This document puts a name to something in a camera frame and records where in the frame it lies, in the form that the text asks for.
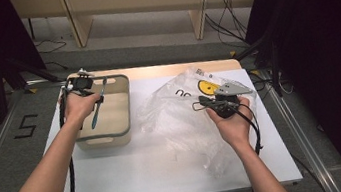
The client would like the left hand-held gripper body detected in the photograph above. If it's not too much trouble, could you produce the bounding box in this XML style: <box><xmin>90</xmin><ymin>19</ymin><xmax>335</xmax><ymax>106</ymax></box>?
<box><xmin>61</xmin><ymin>65</ymin><xmax>99</xmax><ymax>101</ymax></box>

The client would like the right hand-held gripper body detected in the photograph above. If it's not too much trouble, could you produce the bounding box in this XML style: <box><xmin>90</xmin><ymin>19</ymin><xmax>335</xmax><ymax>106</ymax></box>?
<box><xmin>196</xmin><ymin>78</ymin><xmax>258</xmax><ymax>123</ymax></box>

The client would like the blue toothbrush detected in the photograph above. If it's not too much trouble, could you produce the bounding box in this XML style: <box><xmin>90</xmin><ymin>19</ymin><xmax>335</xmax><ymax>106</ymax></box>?
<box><xmin>83</xmin><ymin>77</ymin><xmax>115</xmax><ymax>130</ymax></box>

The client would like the beige bin with grey rim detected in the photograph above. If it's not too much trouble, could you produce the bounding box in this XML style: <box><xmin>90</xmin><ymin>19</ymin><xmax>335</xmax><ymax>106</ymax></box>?
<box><xmin>64</xmin><ymin>72</ymin><xmax>139</xmax><ymax>154</ymax></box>

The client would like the clear plastic smiley bag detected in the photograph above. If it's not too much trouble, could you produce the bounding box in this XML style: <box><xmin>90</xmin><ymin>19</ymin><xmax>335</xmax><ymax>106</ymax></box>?
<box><xmin>129</xmin><ymin>58</ymin><xmax>269</xmax><ymax>190</ymax></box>

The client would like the person's left hand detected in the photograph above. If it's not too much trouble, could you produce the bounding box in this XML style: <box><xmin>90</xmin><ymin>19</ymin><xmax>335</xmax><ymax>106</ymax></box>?
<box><xmin>57</xmin><ymin>85</ymin><xmax>106</xmax><ymax>128</ymax></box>

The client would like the person's right hand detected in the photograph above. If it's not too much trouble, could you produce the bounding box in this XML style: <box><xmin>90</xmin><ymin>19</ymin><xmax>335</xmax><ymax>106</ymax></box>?
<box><xmin>204</xmin><ymin>94</ymin><xmax>259</xmax><ymax>155</ymax></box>

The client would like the wooden table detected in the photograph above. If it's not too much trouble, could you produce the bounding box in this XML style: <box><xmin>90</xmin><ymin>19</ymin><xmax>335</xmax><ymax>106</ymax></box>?
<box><xmin>63</xmin><ymin>49</ymin><xmax>243</xmax><ymax>94</ymax></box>

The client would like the black tripod stand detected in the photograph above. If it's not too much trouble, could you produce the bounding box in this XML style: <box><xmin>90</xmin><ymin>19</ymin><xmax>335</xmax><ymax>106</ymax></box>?
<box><xmin>230</xmin><ymin>30</ymin><xmax>294</xmax><ymax>103</ymax></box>
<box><xmin>0</xmin><ymin>51</ymin><xmax>65</xmax><ymax>126</ymax></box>

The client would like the white table cover board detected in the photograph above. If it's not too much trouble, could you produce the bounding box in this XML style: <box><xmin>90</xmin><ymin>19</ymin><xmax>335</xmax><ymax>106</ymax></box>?
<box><xmin>35</xmin><ymin>54</ymin><xmax>305</xmax><ymax>192</ymax></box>

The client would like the light wooden desk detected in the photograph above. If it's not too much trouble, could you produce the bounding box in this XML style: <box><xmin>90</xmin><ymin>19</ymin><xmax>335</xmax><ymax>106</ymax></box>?
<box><xmin>8</xmin><ymin>0</ymin><xmax>275</xmax><ymax>67</ymax></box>

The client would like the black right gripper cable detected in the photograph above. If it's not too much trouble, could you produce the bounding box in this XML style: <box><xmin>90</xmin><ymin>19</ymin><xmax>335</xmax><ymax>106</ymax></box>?
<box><xmin>230</xmin><ymin>98</ymin><xmax>271</xmax><ymax>192</ymax></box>

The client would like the black floor cable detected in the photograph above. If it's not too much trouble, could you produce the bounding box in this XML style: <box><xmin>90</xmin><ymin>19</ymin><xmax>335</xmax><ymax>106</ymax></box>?
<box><xmin>31</xmin><ymin>35</ymin><xmax>72</xmax><ymax>75</ymax></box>

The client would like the bundle of black floor cables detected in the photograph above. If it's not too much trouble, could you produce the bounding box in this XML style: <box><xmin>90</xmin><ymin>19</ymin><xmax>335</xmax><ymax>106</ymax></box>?
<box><xmin>200</xmin><ymin>0</ymin><xmax>255</xmax><ymax>53</ymax></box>

